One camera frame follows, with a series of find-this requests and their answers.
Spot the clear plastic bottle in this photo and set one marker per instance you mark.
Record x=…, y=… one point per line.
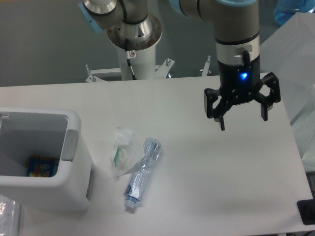
x=139, y=180

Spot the white pedestal bracket right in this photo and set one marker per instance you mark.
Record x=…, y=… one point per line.
x=163, y=70

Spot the white pedestal bracket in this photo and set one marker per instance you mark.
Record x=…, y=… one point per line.
x=102, y=75
x=163, y=70

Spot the metal clamp screw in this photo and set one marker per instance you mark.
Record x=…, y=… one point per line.
x=205, y=71

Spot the yellow blue snack packet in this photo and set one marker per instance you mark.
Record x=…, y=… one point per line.
x=39, y=166

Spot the blue plastic bag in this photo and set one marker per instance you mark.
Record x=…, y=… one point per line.
x=285, y=9

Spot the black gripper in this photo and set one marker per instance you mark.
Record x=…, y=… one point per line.
x=237, y=81

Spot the white trash can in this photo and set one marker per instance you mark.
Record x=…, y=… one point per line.
x=49, y=133

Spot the crinkled clear plastic sheet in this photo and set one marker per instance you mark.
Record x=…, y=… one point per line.
x=9, y=217

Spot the white pedestal bracket left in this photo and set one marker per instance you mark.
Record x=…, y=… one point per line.
x=102, y=75

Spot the black device at edge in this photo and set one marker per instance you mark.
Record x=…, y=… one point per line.
x=307, y=211

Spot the clear plastic wrapper bag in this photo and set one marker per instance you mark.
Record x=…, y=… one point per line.
x=127, y=152

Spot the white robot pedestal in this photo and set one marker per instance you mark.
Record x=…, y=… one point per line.
x=143, y=63

